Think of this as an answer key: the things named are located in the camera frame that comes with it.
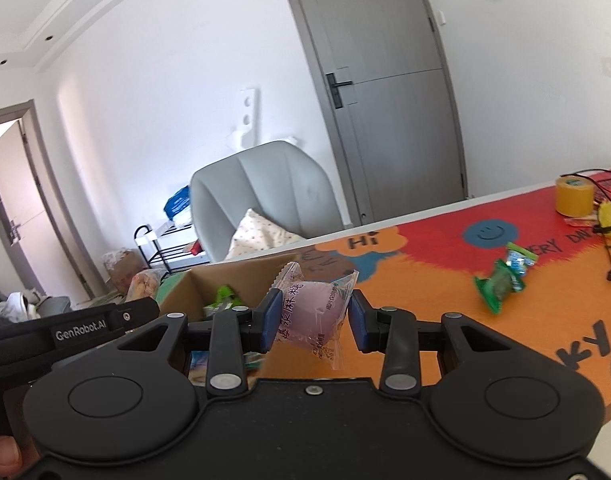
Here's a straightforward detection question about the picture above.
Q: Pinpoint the orange printed table mat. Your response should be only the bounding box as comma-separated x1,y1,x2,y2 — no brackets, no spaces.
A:
296,166,611,418

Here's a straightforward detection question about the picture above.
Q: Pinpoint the black metal rack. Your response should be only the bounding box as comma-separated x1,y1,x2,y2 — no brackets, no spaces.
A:
134,222,209,276

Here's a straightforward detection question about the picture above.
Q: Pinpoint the beige interior door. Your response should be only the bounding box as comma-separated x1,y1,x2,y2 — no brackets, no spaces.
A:
0,119,54,295

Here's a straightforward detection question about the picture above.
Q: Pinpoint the brown cardboard box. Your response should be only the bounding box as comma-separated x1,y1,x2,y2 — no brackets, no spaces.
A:
156,252,311,376

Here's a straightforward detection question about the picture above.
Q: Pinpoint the yellow tape roll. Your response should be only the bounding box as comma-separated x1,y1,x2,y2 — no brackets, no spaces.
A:
556,176,596,217

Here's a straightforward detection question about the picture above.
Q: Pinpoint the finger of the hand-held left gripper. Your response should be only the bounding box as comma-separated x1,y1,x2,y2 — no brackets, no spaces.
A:
110,296,161,333

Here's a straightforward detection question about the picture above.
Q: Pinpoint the yellow toy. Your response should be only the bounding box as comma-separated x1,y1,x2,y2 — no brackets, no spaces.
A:
596,196,611,238

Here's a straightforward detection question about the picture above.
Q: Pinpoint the gray sofa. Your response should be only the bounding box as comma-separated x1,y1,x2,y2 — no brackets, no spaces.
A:
0,272,71,328

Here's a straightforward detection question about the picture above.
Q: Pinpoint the blue bag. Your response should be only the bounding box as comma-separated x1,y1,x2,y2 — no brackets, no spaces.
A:
164,185,192,218

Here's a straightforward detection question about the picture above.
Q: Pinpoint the clear bread packet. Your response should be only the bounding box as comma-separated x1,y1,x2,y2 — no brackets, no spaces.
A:
128,269,164,304

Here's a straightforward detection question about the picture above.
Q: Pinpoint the gray door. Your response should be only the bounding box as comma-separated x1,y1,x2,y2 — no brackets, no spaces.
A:
276,0,470,226

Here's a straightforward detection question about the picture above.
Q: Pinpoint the green snack packet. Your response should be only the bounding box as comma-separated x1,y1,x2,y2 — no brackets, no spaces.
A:
203,285,246,317
474,241,539,314

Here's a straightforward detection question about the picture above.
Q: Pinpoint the dotted white cushion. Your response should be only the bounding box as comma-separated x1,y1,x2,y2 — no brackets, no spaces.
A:
224,208,306,261

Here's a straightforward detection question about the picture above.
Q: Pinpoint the black door handle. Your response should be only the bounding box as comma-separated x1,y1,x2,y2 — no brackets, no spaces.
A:
325,72,353,109

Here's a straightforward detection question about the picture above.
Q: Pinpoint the pink snack packet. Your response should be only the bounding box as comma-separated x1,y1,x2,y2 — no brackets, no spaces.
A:
268,260,360,372

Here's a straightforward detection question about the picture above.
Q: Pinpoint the gray chair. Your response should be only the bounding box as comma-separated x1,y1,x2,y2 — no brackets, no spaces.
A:
190,141,343,263

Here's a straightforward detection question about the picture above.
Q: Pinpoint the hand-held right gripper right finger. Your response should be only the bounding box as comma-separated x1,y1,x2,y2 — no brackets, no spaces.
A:
348,290,513,399

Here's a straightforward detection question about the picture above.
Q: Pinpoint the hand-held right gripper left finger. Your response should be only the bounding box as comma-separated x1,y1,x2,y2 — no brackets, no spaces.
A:
116,290,286,401

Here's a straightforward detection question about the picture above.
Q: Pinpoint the person's left hand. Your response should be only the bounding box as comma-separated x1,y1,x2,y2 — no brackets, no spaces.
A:
0,435,24,479

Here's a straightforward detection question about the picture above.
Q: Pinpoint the white cloth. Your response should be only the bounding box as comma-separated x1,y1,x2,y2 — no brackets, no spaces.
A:
6,290,42,318

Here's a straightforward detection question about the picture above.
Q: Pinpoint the clear plastic bag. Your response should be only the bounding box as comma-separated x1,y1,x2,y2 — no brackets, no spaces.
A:
103,247,142,291

